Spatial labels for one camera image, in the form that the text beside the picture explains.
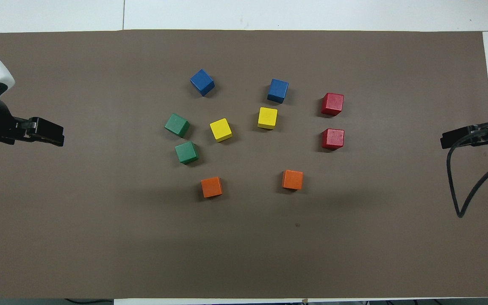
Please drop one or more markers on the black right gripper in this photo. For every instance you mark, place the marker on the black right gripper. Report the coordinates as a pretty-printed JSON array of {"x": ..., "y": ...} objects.
[{"x": 483, "y": 137}]

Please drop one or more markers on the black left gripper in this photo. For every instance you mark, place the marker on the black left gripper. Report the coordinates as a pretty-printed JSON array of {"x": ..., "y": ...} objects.
[{"x": 26, "y": 134}]

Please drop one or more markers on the red wooden cube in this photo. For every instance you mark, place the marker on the red wooden cube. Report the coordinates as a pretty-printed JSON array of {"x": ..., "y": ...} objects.
[
  {"x": 333, "y": 138},
  {"x": 332, "y": 103}
]

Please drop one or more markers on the green wooden cube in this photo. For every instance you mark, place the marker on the green wooden cube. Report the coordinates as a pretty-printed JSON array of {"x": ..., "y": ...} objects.
[
  {"x": 187, "y": 152},
  {"x": 177, "y": 124}
]

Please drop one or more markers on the blue wooden cube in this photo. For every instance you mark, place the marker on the blue wooden cube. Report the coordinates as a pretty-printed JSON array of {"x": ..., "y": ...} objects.
[
  {"x": 278, "y": 90},
  {"x": 202, "y": 81}
]

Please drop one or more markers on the orange wooden cube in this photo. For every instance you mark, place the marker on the orange wooden cube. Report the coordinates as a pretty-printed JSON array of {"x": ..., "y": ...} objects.
[
  {"x": 212, "y": 187},
  {"x": 292, "y": 179}
]

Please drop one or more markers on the yellow wooden cube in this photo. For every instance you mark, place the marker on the yellow wooden cube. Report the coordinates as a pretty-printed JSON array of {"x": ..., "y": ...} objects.
[
  {"x": 267, "y": 117},
  {"x": 220, "y": 129}
]

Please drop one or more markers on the brown table mat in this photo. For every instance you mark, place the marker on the brown table mat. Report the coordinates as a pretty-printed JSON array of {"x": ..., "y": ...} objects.
[{"x": 244, "y": 245}]

